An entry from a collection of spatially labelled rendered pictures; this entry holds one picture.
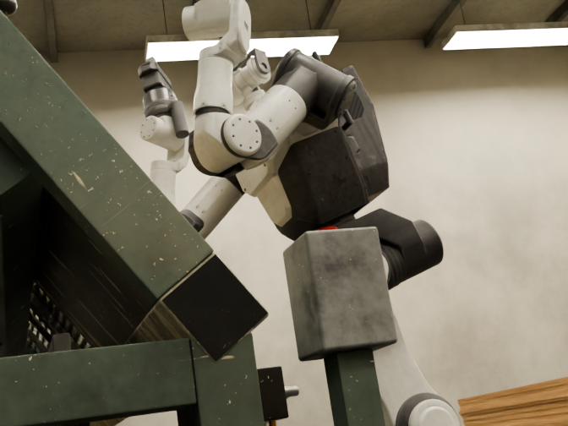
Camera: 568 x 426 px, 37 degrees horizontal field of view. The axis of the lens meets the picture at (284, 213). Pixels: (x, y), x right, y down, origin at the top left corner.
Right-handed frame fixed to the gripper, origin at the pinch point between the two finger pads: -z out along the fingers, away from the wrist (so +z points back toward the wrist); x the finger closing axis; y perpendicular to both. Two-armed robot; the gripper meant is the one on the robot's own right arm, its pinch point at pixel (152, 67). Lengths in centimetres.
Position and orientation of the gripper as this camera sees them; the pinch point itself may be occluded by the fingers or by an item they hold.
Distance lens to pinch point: 231.3
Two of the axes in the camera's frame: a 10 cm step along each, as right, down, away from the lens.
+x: -3.0, -4.2, -8.6
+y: -9.2, 3.5, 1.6
